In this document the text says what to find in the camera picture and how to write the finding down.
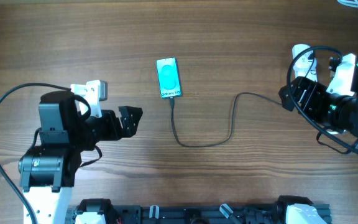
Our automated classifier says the black USB charging cable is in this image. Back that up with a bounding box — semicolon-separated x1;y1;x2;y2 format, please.
168;53;318;148

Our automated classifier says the teal screen smartphone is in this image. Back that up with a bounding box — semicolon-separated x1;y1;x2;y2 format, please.
156;57;182;99

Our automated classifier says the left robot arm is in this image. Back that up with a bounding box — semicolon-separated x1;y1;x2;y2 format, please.
19;91;143;223

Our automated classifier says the white USB charger plug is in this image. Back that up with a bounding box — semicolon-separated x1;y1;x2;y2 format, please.
293;53;317;77

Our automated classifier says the white power strip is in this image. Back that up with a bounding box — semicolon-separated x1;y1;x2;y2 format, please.
292;44;318;82

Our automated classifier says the right camera black cable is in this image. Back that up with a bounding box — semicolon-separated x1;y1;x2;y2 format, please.
285;45;358;160

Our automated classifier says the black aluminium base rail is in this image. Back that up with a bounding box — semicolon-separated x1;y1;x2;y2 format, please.
65;203;332;224

